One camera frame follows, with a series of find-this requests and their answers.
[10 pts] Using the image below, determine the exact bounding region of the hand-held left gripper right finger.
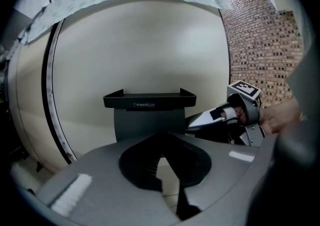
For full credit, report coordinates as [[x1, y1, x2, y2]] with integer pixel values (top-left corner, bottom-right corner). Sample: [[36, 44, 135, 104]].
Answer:
[[162, 131, 266, 222]]

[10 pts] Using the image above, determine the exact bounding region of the white cloth bundle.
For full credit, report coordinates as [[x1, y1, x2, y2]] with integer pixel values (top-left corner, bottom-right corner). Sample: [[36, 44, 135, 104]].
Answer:
[[9, 161, 40, 190]]

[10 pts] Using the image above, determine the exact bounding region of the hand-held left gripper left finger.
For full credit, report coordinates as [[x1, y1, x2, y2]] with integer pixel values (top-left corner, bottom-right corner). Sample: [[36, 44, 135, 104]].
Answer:
[[36, 131, 181, 226]]

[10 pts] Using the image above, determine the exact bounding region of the person's grey shirt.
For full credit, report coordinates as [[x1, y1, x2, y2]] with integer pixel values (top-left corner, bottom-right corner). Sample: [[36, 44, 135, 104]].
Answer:
[[286, 44, 320, 126]]

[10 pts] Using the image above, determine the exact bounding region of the person's right hand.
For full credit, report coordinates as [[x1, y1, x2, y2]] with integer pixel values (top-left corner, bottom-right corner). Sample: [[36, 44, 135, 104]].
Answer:
[[236, 107, 248, 125]]

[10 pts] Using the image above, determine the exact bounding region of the person's right forearm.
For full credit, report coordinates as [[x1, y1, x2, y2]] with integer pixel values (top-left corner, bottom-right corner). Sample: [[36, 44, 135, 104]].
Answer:
[[258, 98, 302, 135]]

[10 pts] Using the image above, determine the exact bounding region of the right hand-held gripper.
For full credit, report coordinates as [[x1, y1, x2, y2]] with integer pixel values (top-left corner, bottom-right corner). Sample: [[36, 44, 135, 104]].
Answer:
[[185, 79, 266, 147]]

